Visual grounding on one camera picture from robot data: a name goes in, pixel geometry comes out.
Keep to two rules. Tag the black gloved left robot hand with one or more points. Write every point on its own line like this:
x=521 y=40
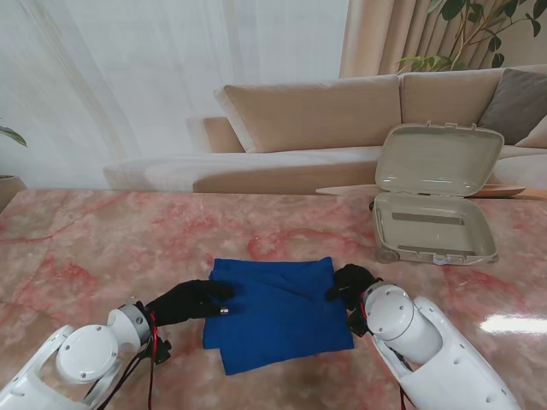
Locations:
x=188 y=301

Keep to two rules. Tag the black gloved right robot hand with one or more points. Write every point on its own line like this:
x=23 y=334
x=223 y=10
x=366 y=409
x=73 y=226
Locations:
x=354 y=279

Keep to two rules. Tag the blue shirt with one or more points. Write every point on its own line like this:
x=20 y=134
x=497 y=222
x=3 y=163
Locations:
x=278 y=324

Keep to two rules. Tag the beige suitcase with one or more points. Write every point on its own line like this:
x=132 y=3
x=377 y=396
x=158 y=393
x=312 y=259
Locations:
x=436 y=158

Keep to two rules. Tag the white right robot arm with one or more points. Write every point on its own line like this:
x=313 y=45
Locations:
x=427 y=341

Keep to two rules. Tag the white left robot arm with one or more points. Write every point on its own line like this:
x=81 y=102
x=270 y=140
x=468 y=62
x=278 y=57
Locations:
x=64 y=367

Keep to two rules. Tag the light wooden coffee table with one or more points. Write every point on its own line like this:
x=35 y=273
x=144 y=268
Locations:
x=342 y=190

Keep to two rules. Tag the flat wooden tray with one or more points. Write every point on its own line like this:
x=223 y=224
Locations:
x=500 y=191

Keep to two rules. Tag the beige sofa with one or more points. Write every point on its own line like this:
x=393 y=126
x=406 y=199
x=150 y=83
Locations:
x=320 y=111

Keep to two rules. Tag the beige plant pot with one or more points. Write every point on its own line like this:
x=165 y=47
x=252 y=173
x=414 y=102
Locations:
x=10 y=188

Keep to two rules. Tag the white sheer curtain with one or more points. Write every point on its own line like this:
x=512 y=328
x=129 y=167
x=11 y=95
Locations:
x=171 y=85

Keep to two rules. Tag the single green plant leaf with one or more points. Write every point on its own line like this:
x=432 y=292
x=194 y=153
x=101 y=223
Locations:
x=15 y=136

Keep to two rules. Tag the grey cushion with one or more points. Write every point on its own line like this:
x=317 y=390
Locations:
x=517 y=102

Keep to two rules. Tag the beige curtain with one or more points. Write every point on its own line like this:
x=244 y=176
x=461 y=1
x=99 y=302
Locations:
x=384 y=38

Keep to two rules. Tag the tall green leafy plant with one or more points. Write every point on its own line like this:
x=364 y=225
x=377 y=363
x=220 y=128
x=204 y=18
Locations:
x=495 y=43

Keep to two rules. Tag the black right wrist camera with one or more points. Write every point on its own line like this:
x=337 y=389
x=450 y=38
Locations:
x=357 y=323

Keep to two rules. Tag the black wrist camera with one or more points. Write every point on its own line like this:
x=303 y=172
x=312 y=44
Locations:
x=161 y=351
x=357 y=323

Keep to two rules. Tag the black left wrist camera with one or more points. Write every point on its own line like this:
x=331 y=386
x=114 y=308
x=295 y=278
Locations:
x=161 y=351

